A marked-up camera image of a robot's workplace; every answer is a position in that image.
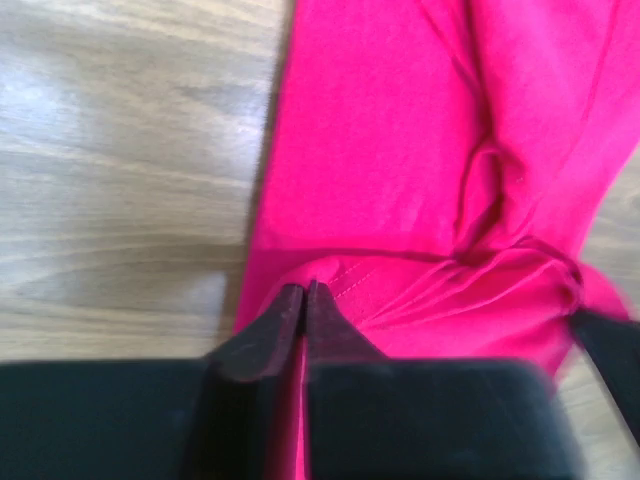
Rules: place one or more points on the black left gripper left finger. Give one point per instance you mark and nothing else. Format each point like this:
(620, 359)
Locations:
(262, 348)

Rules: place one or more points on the pink red t shirt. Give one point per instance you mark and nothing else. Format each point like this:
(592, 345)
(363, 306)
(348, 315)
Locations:
(438, 164)

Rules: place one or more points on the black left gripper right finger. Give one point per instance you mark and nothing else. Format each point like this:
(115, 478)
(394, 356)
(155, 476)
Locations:
(330, 336)

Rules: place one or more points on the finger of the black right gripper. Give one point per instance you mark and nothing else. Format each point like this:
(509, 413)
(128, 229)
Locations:
(613, 347)

